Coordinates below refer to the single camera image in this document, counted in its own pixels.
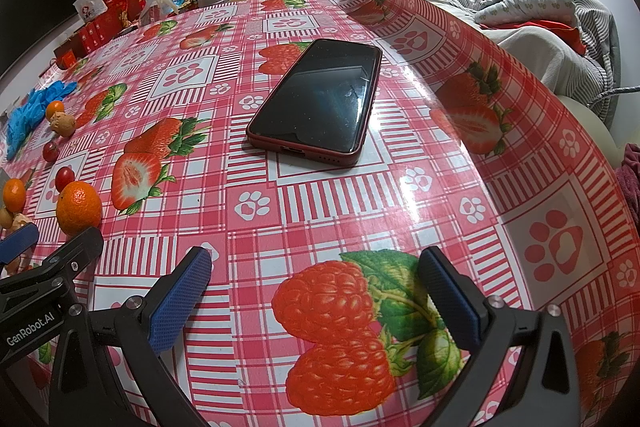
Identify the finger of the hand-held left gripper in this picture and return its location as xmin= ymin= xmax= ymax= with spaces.
xmin=0 ymin=228 xmax=104 ymax=296
xmin=0 ymin=223 xmax=40 ymax=266

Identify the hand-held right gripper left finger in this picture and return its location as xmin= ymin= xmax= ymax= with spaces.
xmin=47 ymin=246 xmax=216 ymax=427

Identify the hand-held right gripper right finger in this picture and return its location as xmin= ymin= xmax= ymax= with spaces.
xmin=417 ymin=247 xmax=583 ymax=427

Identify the brown walnut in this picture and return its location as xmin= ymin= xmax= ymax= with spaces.
xmin=49 ymin=113 xmax=77 ymax=138

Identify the pile of blue rubber gloves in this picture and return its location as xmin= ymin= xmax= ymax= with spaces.
xmin=5 ymin=81 xmax=78 ymax=160

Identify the strawberry print plaid tablecloth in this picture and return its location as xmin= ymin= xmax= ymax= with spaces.
xmin=0 ymin=0 xmax=640 ymax=427

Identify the maroon fleece cloth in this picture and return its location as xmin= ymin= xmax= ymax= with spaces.
xmin=614 ymin=142 xmax=640 ymax=228

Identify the stack of red gift boxes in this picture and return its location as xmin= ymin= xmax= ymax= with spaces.
xmin=52 ymin=0 xmax=151 ymax=68

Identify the cream round cushion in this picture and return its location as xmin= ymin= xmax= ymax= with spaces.
xmin=557 ymin=94 xmax=626 ymax=172

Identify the black television screen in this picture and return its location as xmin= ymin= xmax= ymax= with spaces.
xmin=0 ymin=0 xmax=81 ymax=72

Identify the white bag with red logo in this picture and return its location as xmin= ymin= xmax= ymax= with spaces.
xmin=74 ymin=0 xmax=108 ymax=25

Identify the dark red smartphone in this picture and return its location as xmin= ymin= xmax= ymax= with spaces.
xmin=246 ymin=39 xmax=383 ymax=166

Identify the clear plastic bag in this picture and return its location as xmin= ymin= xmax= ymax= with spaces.
xmin=136 ymin=0 xmax=182 ymax=25

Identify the red cloth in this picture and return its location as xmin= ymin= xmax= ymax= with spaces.
xmin=480 ymin=19 xmax=588 ymax=55

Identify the pale green quilt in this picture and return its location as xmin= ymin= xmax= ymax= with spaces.
xmin=472 ymin=0 xmax=586 ymax=30

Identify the grey cable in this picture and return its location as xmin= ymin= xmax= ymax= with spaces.
xmin=585 ymin=87 xmax=640 ymax=110

